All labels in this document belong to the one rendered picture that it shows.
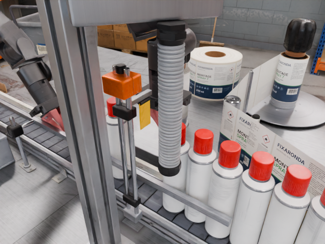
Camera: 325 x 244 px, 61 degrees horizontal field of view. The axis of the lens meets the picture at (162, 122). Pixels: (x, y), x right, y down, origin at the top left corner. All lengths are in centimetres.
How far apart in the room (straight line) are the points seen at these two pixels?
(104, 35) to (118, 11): 408
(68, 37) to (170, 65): 12
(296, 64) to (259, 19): 396
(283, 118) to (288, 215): 55
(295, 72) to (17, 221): 88
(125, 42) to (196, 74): 323
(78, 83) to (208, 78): 71
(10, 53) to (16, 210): 38
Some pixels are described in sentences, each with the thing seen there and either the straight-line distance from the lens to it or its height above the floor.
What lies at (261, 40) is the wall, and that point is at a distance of 497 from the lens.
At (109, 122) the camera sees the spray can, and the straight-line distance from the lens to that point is 60.
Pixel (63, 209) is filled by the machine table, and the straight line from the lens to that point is 72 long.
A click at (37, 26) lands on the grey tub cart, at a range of 295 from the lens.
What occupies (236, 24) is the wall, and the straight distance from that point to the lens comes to 502.
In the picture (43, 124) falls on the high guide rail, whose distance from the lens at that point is 79.
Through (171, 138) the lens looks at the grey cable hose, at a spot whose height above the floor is 114.
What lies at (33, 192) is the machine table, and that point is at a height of 83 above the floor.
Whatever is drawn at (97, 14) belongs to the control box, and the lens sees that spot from 30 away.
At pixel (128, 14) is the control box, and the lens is 31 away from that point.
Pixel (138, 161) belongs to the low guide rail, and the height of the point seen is 91.
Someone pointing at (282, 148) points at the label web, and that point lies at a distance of 55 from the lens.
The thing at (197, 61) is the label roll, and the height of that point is 102.
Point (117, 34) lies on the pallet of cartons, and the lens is 425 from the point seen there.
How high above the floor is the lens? 135
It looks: 32 degrees down
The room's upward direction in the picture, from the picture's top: straight up
